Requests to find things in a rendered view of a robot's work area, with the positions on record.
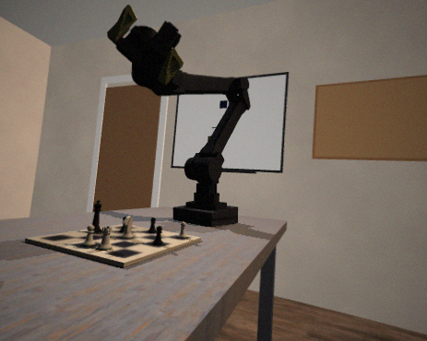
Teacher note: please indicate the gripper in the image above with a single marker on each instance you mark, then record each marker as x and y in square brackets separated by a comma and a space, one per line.
[154, 62]

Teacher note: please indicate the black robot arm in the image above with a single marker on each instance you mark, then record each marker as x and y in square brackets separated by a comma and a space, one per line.
[199, 168]

